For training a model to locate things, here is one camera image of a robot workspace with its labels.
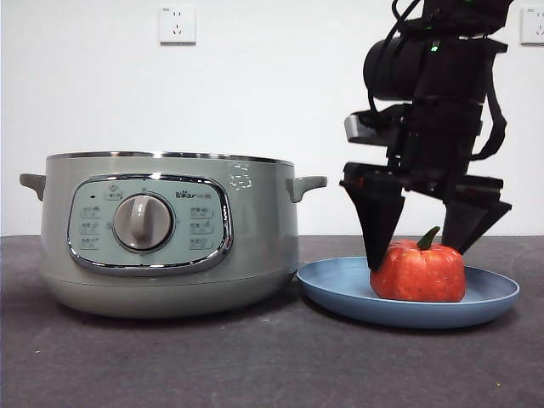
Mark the orange pumpkin with green stem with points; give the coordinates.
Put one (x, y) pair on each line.
(416, 272)

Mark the blue plate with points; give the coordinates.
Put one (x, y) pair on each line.
(331, 285)

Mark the white wall socket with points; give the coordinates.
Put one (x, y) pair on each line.
(177, 25)
(533, 25)

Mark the pale green electric steamer pot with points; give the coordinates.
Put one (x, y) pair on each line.
(255, 238)

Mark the pale grey camera box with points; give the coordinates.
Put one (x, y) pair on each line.
(361, 129)

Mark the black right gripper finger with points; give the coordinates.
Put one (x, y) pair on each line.
(472, 217)
(376, 212)

